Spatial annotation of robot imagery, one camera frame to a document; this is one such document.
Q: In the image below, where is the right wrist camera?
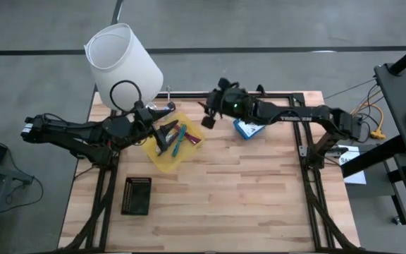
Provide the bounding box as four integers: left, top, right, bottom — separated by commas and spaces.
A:
217, 77, 241, 93

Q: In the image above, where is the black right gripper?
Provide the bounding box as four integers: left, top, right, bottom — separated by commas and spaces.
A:
198, 87, 252, 130

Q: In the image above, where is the blue plastic basket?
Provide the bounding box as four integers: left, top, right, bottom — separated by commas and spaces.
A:
233, 118, 266, 140

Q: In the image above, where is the table lamp with white shade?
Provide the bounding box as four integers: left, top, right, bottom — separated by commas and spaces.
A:
84, 23, 164, 112

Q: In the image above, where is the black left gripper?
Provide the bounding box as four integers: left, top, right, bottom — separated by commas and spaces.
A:
134, 107, 180, 156

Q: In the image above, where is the green braided cable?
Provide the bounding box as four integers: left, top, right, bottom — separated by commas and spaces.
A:
171, 123, 187, 158

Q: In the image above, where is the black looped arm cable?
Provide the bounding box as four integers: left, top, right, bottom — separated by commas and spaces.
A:
109, 80, 144, 114

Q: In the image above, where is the white paper sheet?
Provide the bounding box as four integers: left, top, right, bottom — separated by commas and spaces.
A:
337, 144, 368, 186

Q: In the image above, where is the black desk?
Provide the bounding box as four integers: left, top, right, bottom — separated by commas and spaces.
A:
374, 61, 406, 156

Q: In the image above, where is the yellow plastic bin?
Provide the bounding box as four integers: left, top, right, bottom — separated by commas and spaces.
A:
140, 111, 206, 174

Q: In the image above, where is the yellow power cable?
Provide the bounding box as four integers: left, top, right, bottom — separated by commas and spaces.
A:
350, 102, 387, 140

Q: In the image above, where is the black floor cable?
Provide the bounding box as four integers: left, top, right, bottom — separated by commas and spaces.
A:
0, 174, 44, 214

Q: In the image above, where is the black plastic basket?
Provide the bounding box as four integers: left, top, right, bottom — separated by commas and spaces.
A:
121, 176, 153, 216

